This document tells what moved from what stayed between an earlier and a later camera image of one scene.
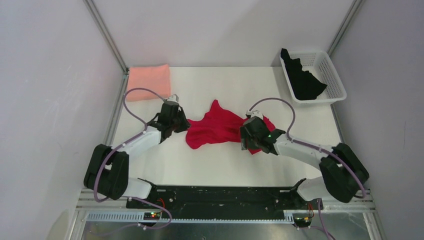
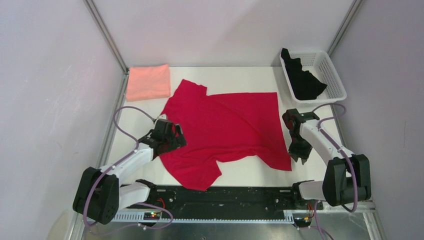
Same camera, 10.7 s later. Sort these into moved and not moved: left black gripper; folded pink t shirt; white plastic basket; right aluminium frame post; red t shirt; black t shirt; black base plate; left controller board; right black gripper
Moved: right black gripper; red t shirt; left black gripper
Not moved: folded pink t shirt; black t shirt; left controller board; black base plate; white plastic basket; right aluminium frame post
